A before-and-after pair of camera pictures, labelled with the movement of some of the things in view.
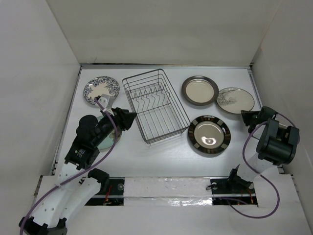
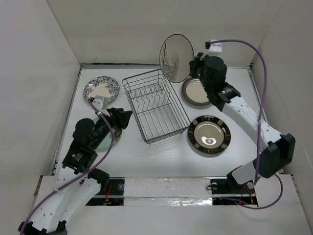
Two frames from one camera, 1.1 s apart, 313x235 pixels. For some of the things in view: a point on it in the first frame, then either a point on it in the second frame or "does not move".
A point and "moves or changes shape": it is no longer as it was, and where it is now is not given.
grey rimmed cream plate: [200, 90] does not move
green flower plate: [109, 142] does not move
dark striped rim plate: [209, 134] does not move
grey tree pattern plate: [234, 100] moves or changes shape
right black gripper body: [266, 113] to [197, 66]
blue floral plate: [100, 85] does not move
